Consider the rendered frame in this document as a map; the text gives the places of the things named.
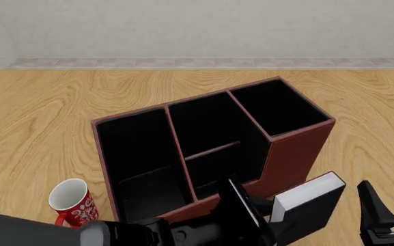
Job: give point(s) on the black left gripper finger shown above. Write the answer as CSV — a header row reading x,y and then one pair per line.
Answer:
x,y
261,203
276,230

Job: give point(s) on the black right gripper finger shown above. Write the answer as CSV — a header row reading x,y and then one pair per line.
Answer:
x,y
372,210

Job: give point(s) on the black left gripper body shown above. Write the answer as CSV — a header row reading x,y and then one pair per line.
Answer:
x,y
237,223

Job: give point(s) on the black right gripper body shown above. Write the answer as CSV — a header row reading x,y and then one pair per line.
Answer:
x,y
391,238

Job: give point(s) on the black book with white pages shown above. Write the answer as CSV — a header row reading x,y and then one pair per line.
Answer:
x,y
306,210

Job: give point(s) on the red-brown desk caddy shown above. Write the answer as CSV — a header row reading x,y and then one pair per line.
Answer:
x,y
285,164

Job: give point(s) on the red mug with white print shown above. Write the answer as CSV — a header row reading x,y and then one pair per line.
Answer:
x,y
80,210

